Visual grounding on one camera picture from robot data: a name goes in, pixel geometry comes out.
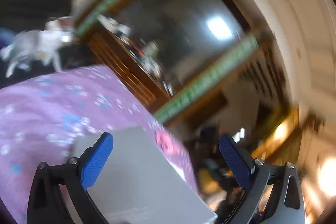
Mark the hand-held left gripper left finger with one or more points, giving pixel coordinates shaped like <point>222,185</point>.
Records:
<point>95,161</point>

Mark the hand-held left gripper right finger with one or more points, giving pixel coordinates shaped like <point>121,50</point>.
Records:
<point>236,163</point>

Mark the grey box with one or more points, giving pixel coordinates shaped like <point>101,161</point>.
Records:
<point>136,174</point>

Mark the purple floral tablecloth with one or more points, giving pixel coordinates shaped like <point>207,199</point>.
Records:
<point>52,98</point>

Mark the brown wooden cabinet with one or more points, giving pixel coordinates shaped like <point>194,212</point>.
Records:
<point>118,69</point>

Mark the clutter of small items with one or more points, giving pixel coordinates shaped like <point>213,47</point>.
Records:
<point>141,53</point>

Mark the white plastic bags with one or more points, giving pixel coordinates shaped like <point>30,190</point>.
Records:
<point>34,43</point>

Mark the black leather chair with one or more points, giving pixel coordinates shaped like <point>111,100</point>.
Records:
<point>31,1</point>

